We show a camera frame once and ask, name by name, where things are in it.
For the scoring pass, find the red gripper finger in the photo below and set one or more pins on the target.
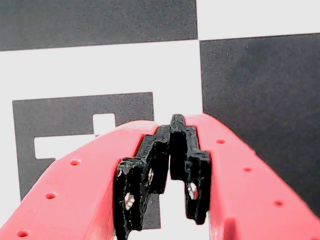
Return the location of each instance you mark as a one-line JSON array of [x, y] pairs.
[[75, 200], [245, 195]]

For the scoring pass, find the black white marker checkerboard mat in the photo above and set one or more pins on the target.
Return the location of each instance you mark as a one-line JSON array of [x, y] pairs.
[[75, 70]]

